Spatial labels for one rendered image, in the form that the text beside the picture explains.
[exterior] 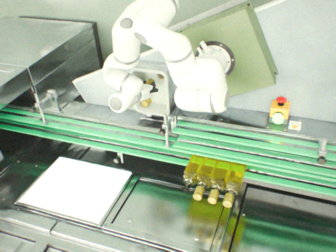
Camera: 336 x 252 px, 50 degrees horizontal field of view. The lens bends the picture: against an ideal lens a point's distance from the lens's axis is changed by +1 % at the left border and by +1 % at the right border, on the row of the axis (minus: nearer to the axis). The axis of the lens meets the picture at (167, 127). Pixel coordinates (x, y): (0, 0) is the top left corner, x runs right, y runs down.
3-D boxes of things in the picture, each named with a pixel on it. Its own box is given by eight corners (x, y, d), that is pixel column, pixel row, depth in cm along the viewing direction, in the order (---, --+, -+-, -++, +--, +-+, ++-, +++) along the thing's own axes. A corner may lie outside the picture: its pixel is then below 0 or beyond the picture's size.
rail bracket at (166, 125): (169, 136, 162) (159, 153, 153) (167, 104, 152) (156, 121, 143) (176, 137, 161) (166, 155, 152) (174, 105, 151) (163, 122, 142)
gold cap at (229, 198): (225, 198, 138) (222, 206, 135) (224, 191, 136) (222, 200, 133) (234, 200, 137) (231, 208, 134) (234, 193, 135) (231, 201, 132)
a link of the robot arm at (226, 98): (169, 41, 108) (221, 40, 101) (187, 94, 126) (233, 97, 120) (159, 63, 103) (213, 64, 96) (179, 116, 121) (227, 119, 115)
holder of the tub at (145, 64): (144, 111, 177) (137, 119, 171) (137, 59, 161) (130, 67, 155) (177, 116, 171) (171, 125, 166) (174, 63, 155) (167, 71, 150)
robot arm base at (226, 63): (188, 48, 139) (174, 66, 128) (214, 32, 131) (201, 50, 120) (210, 80, 143) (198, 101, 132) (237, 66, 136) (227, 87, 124)
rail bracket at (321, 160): (316, 141, 138) (314, 164, 128) (319, 125, 134) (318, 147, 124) (327, 143, 137) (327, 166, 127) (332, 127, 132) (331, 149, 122)
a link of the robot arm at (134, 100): (116, 71, 125) (139, 84, 124) (129, 65, 134) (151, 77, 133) (104, 107, 132) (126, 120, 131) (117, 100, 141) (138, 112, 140)
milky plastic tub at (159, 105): (142, 102, 174) (134, 112, 167) (136, 59, 161) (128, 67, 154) (176, 107, 168) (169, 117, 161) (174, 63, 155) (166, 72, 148)
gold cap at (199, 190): (196, 191, 142) (192, 199, 139) (196, 185, 140) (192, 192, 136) (205, 193, 141) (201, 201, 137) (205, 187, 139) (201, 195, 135)
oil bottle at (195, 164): (197, 153, 162) (181, 185, 146) (197, 143, 159) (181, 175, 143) (209, 155, 161) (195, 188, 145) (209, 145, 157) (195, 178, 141)
